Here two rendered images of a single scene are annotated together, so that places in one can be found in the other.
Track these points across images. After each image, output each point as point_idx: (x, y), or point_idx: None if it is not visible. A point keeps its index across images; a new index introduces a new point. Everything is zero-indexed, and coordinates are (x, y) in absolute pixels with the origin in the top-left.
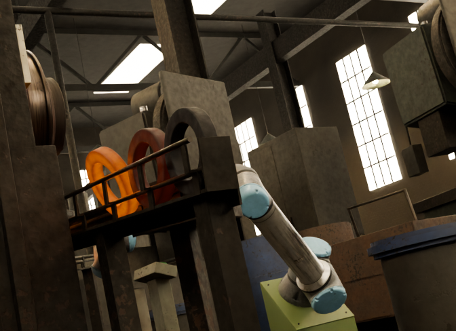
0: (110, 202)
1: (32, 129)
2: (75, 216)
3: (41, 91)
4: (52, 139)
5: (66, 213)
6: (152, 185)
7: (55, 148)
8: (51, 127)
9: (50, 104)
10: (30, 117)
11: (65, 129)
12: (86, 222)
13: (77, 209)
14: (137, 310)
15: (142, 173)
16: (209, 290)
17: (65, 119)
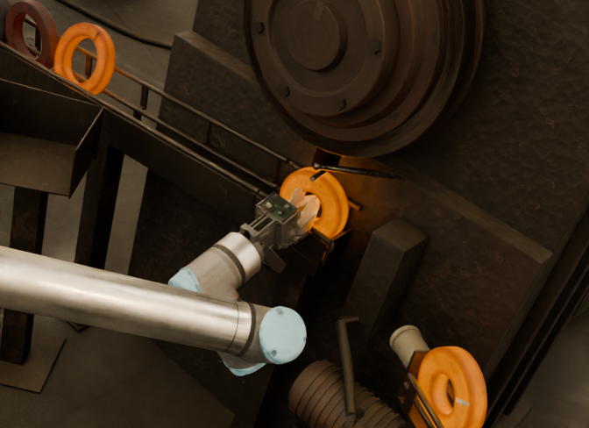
0: (84, 74)
1: (195, 11)
2: (145, 108)
3: None
4: (257, 57)
5: (159, 108)
6: (62, 99)
7: (173, 37)
8: (244, 32)
9: None
10: None
11: (255, 49)
12: (133, 116)
13: (141, 100)
14: (83, 199)
15: (36, 34)
16: (10, 239)
17: (252, 32)
